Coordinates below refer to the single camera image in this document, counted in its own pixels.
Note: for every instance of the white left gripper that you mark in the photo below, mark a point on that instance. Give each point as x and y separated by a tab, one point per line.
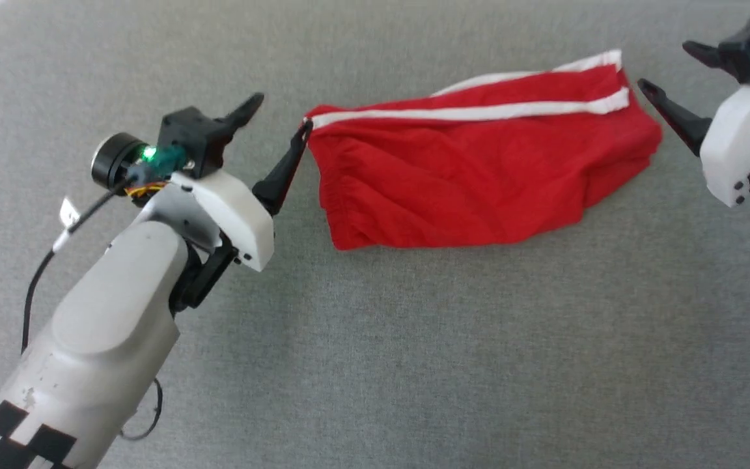
238	218

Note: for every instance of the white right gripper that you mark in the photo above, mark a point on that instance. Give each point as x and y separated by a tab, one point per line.
733	150

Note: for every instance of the red shorts with white stripes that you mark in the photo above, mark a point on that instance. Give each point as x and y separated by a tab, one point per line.
466	176

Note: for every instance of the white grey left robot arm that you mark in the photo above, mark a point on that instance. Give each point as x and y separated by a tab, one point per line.
101	326

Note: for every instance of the black round wrist module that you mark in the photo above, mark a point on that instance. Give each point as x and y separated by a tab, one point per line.
111	159

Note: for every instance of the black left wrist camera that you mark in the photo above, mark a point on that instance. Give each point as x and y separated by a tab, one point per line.
189	137

